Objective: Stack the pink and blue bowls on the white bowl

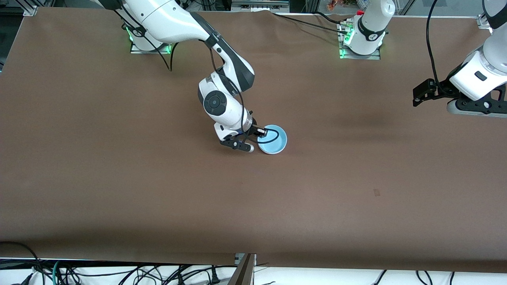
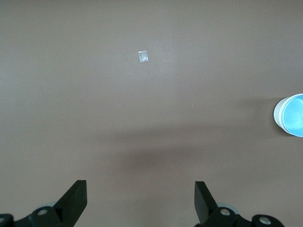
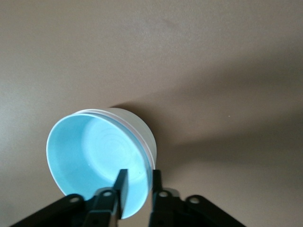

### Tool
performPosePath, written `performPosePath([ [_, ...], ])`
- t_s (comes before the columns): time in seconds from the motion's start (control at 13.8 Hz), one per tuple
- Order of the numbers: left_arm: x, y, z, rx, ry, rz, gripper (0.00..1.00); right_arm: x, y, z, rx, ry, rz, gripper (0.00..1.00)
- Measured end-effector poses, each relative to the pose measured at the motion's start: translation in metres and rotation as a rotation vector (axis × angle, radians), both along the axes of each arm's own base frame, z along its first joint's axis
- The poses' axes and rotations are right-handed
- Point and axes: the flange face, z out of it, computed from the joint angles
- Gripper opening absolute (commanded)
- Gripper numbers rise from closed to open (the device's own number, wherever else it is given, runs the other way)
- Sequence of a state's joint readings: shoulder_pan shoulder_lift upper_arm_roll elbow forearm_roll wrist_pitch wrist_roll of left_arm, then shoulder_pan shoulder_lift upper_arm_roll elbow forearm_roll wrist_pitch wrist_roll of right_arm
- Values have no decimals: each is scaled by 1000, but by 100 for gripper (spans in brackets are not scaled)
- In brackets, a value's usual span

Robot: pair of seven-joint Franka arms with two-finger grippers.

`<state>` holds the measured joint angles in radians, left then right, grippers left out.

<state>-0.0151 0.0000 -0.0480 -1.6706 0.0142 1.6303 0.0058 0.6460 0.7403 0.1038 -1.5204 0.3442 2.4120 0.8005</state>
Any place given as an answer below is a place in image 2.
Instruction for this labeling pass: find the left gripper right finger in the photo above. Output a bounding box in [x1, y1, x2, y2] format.
[194, 181, 247, 227]

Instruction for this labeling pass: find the light blue plastic bowl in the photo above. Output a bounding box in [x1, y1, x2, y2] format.
[283, 94, 303, 138]

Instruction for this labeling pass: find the white plastic bowl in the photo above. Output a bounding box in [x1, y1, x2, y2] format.
[273, 93, 303, 137]

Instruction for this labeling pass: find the small clear tape piece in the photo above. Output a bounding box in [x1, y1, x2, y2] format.
[138, 50, 149, 63]

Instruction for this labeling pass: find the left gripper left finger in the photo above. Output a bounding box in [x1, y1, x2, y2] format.
[27, 180, 88, 227]

